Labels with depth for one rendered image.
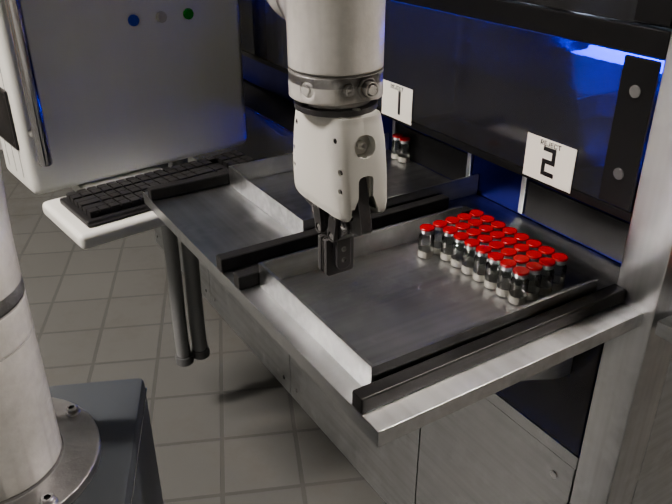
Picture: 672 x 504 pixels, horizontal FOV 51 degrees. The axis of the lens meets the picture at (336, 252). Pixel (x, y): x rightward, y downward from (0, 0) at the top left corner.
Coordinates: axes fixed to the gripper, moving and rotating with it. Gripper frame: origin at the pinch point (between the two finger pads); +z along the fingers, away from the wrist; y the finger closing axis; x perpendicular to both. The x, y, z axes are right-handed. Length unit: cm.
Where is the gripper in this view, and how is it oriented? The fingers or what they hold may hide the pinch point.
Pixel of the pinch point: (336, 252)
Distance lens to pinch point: 70.4
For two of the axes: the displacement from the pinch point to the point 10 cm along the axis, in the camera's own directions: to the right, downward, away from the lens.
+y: -5.3, -4.0, 7.5
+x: -8.5, 2.5, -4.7
